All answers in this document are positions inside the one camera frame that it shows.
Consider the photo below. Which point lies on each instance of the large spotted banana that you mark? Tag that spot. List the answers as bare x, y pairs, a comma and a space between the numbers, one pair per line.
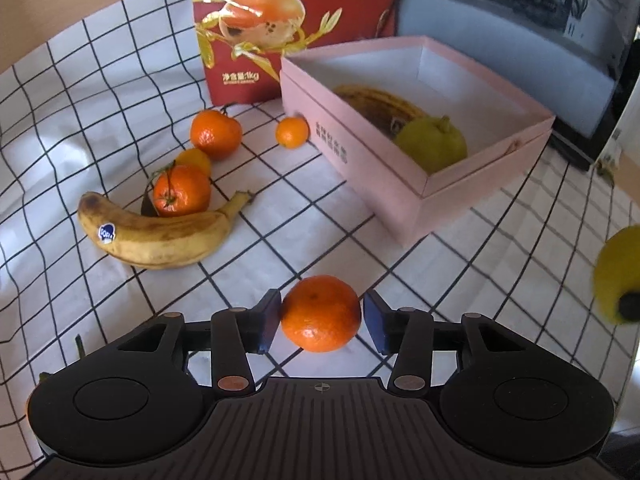
375, 102

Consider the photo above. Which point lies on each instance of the green pear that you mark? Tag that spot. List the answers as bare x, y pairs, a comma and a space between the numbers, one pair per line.
432, 142

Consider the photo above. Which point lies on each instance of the mandarin orange with stem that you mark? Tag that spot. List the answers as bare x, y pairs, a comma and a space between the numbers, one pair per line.
181, 190

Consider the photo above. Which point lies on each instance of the small yellow banana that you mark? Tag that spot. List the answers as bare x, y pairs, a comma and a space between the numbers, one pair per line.
150, 245

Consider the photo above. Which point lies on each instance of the small mandarin orange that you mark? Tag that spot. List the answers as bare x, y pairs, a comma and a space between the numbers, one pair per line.
292, 131

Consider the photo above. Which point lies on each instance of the pink cardboard box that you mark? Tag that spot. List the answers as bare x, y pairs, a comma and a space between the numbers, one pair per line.
375, 170

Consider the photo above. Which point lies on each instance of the yellow-green lemon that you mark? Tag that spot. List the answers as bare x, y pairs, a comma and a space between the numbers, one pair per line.
612, 270

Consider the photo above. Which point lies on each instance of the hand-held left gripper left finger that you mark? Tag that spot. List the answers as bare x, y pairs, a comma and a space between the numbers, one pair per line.
269, 320

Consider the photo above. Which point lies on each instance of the red snack bag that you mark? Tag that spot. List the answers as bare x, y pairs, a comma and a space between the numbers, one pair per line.
300, 35

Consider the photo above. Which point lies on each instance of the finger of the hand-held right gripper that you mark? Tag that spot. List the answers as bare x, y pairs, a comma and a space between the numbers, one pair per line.
629, 308

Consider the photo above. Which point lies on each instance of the white and yellow object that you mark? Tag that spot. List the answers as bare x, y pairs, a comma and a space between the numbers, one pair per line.
612, 152

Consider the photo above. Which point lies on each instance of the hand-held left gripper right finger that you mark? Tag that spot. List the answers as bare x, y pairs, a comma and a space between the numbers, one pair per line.
375, 322

